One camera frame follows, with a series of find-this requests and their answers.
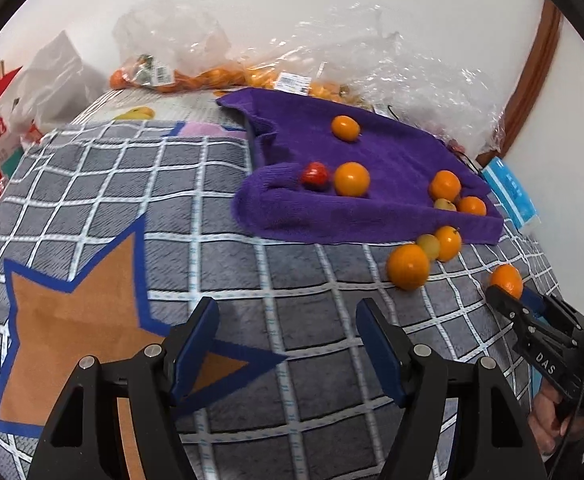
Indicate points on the small yellow fruit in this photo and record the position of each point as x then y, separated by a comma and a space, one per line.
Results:
444, 205

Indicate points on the orange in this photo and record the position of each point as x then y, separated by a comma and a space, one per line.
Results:
445, 185
471, 206
351, 179
408, 266
448, 242
506, 280
346, 127

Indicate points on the purple towel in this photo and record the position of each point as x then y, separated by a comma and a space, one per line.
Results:
396, 160

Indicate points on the clear bag of red fruit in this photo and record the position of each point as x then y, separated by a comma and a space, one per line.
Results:
446, 110

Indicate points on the person's right hand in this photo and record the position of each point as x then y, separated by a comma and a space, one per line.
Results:
546, 422

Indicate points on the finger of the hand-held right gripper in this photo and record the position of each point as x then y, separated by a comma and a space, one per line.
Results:
509, 307
541, 305

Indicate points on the small red fruit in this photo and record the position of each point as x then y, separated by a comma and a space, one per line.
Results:
315, 175

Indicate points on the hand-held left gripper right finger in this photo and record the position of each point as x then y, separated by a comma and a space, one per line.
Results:
379, 355

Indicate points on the brown wooden door frame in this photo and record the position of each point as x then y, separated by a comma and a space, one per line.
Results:
526, 75

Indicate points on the grey checked blanket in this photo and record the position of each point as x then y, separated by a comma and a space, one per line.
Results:
222, 270

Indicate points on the small green fruit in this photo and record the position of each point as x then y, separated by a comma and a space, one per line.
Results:
428, 245

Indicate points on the clear bag of oranges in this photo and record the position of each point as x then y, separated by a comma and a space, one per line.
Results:
137, 72
257, 77

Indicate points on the white plastic bag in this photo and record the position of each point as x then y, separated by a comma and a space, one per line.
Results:
52, 85

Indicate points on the blue tissue pack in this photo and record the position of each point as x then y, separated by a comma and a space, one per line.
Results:
509, 185

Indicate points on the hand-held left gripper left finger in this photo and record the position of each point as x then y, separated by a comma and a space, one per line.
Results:
197, 345

